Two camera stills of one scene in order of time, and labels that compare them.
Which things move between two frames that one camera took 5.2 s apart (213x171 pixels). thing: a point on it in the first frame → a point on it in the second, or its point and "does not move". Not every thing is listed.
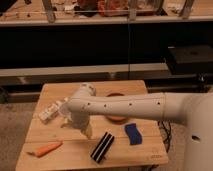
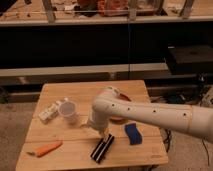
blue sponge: x=135 y=137 does not move
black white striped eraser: x=102 y=147 does not move
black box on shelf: x=190 y=59 does not move
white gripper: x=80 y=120 → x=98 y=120
